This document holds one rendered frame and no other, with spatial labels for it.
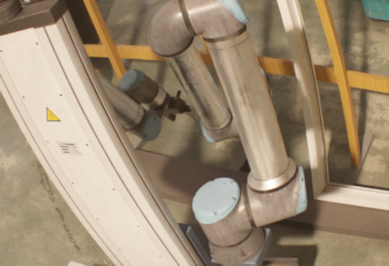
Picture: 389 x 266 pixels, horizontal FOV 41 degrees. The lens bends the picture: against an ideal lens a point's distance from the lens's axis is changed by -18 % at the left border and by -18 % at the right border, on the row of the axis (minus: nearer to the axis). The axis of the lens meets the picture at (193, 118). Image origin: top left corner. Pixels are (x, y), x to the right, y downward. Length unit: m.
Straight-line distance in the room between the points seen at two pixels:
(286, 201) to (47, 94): 0.75
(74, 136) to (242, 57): 0.46
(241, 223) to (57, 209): 2.00
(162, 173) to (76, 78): 2.05
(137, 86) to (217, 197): 0.61
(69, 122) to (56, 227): 2.05
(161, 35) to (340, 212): 1.56
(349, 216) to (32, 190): 2.13
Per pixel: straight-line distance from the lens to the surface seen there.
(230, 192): 1.75
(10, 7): 1.35
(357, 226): 2.71
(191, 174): 3.26
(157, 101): 2.27
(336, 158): 3.12
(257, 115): 1.59
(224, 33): 1.48
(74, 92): 1.39
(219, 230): 1.78
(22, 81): 1.49
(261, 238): 1.91
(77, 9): 4.65
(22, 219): 3.72
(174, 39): 1.50
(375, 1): 3.93
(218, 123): 1.89
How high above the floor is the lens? 2.22
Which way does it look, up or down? 37 degrees down
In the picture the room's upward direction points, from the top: 24 degrees counter-clockwise
